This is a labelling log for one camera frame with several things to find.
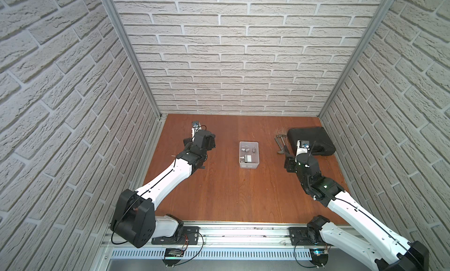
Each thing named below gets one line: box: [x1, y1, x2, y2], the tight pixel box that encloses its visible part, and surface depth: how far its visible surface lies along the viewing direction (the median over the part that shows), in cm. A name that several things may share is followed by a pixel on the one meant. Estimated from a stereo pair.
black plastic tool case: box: [287, 126, 336, 157], surface depth 103 cm
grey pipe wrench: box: [274, 136, 286, 154], surface depth 105 cm
